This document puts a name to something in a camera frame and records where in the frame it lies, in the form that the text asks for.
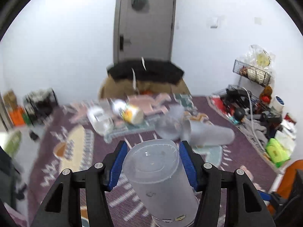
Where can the large frosted grey cup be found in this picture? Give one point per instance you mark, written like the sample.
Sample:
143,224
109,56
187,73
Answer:
200,134

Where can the black shoe rack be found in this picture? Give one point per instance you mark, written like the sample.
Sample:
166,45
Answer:
39,105

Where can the brown cardboard box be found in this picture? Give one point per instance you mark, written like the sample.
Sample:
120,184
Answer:
10,100

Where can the green wet wipes pack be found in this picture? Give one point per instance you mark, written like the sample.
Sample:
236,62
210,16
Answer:
276,152

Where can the frosted plastic cup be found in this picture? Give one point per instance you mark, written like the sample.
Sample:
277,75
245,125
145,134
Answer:
156,173

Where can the orange shopping bag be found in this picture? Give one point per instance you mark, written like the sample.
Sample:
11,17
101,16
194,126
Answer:
17,116

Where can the grey entrance door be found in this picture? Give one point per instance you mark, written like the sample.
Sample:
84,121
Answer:
143,34

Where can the black wire wall basket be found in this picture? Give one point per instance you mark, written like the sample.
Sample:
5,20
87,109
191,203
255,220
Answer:
252,73

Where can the patterned purple woven blanket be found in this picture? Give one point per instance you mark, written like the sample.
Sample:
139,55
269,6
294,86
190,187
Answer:
71,142

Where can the grey cap on door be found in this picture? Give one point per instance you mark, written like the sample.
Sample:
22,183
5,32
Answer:
138,5

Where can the black haired doll figure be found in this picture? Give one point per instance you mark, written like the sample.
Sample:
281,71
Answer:
238,115

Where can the green slipper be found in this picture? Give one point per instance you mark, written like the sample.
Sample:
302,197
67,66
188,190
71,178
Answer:
12,143

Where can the white yellow paper cup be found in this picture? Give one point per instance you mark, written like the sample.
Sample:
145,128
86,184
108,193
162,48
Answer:
132,114

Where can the black jacket on chair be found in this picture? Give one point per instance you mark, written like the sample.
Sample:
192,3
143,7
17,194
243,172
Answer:
148,70

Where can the black shoe on floor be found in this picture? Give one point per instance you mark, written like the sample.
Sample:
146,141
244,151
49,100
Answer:
33,136

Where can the frosted cup behind large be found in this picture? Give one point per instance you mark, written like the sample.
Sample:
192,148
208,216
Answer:
169,126

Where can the brown plush toy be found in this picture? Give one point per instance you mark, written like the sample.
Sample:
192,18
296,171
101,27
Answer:
266,95

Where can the clear plastic bag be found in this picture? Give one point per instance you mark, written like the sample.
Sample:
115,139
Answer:
258,56

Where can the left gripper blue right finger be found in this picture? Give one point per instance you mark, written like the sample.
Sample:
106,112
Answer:
244,205

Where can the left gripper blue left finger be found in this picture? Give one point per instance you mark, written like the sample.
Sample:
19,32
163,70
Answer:
61,205

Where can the white tape roll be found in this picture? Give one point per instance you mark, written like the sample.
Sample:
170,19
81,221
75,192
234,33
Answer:
277,104

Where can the white light switch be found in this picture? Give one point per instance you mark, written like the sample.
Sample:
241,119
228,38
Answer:
214,23

